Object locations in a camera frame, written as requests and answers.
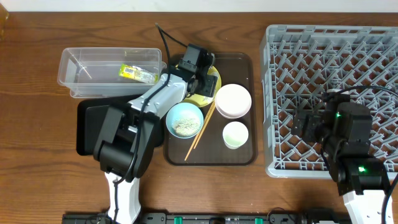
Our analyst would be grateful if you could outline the light blue bowl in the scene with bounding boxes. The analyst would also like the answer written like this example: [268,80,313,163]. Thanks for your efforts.
[165,103,204,139]

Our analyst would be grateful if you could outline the rice and nuts food waste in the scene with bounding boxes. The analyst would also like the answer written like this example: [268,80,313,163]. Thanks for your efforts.
[173,118,201,138]

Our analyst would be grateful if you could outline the green yellow snack wrapper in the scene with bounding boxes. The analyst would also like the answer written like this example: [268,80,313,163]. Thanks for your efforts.
[119,64,159,84]

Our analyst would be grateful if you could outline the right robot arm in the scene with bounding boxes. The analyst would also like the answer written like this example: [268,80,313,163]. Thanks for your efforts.
[291,90,397,223]

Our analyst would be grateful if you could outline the black rectangular waste tray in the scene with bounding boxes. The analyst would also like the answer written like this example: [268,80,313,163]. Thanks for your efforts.
[76,93,165,156]

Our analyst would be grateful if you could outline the pink white bowl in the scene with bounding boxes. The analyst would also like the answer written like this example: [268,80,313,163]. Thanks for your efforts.
[215,84,252,119]

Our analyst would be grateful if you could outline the white green cup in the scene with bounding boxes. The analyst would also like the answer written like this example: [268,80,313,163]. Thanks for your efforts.
[222,121,249,149]

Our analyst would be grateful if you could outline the dark brown serving tray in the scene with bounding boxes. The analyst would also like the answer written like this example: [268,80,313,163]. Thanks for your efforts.
[164,53,257,166]

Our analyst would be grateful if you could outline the grey plastic dishwasher rack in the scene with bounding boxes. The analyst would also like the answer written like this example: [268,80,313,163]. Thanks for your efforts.
[260,25,397,179]

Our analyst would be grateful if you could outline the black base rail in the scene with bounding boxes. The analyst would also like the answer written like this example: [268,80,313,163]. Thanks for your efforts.
[61,212,352,224]

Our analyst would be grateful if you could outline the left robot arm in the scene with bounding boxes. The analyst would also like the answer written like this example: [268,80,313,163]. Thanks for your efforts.
[93,52,217,223]

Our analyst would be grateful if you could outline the clear plastic waste bin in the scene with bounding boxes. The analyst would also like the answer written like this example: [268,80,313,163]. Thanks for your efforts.
[58,47,167,98]

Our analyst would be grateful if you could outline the yellow round plate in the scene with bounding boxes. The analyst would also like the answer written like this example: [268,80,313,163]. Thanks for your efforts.
[182,66,222,108]

